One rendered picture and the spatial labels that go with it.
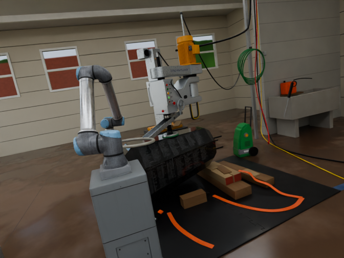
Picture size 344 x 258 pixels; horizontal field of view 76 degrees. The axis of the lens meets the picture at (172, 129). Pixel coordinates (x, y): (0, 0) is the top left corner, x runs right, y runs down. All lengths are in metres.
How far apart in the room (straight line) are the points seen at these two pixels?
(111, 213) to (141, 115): 7.35
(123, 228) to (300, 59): 5.27
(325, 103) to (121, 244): 4.85
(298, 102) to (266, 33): 1.61
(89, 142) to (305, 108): 4.36
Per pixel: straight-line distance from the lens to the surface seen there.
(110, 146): 1.67
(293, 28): 5.95
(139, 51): 3.71
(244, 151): 4.11
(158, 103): 2.76
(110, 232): 1.77
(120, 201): 1.67
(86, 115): 1.80
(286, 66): 5.73
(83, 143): 1.73
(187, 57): 3.25
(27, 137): 9.15
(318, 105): 5.44
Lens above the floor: 1.43
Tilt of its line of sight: 11 degrees down
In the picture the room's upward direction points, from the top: 9 degrees counter-clockwise
